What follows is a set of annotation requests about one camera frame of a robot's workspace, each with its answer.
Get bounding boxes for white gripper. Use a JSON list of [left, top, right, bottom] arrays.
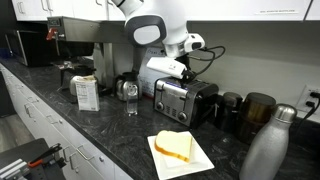
[[146, 56, 197, 85]]

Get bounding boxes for chrome and black toaster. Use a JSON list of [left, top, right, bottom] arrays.
[[152, 76, 220, 130]]

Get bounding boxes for white handwritten sign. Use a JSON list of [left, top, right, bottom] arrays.
[[137, 46, 168, 100]]

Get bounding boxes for black lidded canister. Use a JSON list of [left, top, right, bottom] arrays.
[[216, 91, 244, 132]]

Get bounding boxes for clear glass jar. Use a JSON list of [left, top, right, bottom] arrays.
[[126, 83, 139, 117]]

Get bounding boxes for steel coffee carafe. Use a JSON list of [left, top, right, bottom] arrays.
[[114, 71, 143, 102], [68, 65, 98, 98]]

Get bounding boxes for white bread slice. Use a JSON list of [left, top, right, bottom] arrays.
[[153, 129, 194, 164]]

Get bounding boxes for brown lidded jar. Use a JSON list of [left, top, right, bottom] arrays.
[[236, 91, 277, 145]]

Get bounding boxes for white square plate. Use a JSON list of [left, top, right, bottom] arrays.
[[147, 130, 216, 180]]

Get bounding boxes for white paper carton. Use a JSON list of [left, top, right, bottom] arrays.
[[74, 78, 101, 112]]

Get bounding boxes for silver metal water bottle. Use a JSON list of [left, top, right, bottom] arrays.
[[238, 103, 298, 180]]

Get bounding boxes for white cabinet label strip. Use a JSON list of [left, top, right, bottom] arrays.
[[254, 8, 298, 16]]

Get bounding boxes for steel commercial coffee machine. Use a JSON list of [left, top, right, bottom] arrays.
[[46, 16, 135, 95]]

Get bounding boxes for black microwave oven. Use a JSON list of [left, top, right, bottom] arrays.
[[4, 29, 52, 68]]

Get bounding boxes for black tool cart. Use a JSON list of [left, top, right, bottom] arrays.
[[0, 137, 68, 180]]

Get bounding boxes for aluminium extrusion bars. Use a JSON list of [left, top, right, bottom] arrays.
[[0, 158, 32, 180]]

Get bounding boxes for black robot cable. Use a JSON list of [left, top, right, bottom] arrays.
[[187, 45, 227, 77]]

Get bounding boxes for white wall outlet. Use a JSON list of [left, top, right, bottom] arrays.
[[295, 84, 320, 115]]

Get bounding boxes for black power plug cable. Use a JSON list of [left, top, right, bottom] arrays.
[[293, 91, 320, 134]]

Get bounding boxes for wide silver drawer handle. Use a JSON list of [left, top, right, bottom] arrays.
[[76, 144, 95, 162], [45, 114, 60, 125]]

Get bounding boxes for silver cabinet door handle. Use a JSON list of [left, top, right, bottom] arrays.
[[68, 152, 80, 173], [62, 146, 73, 163]]

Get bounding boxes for black clamp orange handle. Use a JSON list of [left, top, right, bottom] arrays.
[[27, 142, 65, 169]]

